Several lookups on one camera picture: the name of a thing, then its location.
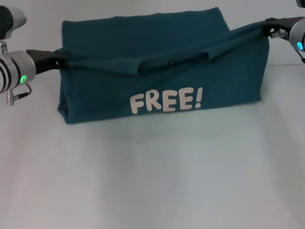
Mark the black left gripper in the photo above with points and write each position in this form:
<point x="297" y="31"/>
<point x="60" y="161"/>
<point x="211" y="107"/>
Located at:
<point x="44" y="60"/>

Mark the teal blue t-shirt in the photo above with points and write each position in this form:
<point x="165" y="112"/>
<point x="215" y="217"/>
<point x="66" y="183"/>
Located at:
<point x="166" y="71"/>

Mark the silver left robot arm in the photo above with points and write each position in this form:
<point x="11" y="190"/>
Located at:
<point x="16" y="66"/>

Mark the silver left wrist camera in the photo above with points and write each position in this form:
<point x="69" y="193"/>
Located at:
<point x="12" y="19"/>

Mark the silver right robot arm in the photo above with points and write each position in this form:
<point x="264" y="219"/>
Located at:
<point x="299" y="33"/>

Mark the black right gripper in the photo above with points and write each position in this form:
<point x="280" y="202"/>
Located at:
<point x="284" y="23"/>

